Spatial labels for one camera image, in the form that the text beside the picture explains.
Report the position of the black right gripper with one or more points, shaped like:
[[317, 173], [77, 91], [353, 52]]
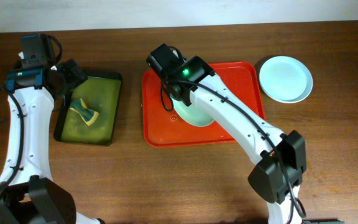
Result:
[[197, 66]]

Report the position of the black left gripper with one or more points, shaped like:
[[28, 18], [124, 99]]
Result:
[[72, 73]]

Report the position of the pale green plate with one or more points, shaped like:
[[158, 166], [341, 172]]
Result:
[[191, 114]]

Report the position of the yellow green sponge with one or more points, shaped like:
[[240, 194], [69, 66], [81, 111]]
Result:
[[88, 115]]

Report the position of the light blue plate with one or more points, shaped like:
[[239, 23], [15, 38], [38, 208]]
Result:
[[285, 79]]

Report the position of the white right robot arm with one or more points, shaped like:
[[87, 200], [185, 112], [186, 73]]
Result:
[[199, 96]]

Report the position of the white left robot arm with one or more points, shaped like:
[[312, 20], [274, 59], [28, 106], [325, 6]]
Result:
[[28, 193]]

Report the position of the red plastic tray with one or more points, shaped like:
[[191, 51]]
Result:
[[166, 129]]

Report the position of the black tray with soapy water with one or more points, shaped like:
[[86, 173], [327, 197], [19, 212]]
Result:
[[100, 93]]

